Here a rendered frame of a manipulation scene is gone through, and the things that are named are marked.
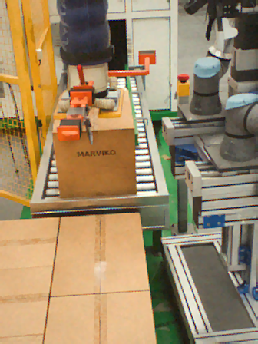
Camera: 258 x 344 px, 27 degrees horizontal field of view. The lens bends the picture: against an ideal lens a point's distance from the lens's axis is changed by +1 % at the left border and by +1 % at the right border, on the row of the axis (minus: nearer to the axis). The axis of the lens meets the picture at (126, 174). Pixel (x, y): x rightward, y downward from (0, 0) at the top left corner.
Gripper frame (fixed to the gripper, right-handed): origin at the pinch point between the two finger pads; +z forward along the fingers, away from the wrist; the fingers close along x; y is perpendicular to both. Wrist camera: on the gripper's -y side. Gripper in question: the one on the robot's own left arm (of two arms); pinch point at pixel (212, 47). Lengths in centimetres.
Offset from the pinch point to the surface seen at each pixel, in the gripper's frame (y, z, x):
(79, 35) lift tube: -37, 8, 66
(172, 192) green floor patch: 25, 152, 182
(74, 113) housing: -43, 27, 27
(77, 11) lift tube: -37, -1, 66
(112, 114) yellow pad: -26, 40, 57
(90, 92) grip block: -35, 26, 46
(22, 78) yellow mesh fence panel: -69, 50, 156
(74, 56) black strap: -40, 16, 65
